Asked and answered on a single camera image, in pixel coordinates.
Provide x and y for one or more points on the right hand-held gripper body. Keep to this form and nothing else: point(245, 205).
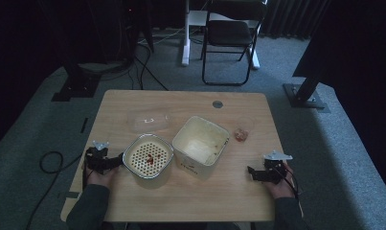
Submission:
point(275, 168)

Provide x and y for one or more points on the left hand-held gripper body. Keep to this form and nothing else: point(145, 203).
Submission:
point(96, 155)

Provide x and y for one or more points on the perforated strainer container with metal rim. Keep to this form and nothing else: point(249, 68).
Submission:
point(148, 156)

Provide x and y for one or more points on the person's right hand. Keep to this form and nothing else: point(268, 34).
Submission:
point(282, 185)

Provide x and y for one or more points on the person's left hand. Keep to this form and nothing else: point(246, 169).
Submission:
point(99, 176)

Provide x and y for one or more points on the clear plastic cup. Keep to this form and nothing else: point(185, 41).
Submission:
point(243, 129)

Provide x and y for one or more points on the clear plastic lid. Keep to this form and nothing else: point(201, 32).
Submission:
point(148, 120)

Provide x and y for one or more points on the white square bucket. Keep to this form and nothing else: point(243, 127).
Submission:
point(200, 147)

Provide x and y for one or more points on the black metal stand base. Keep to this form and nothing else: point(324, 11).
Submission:
point(75, 83)
point(304, 94)

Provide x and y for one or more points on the grey round table grommet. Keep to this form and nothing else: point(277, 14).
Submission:
point(217, 104)

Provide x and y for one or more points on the black folding chair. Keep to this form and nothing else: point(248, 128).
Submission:
point(231, 38)

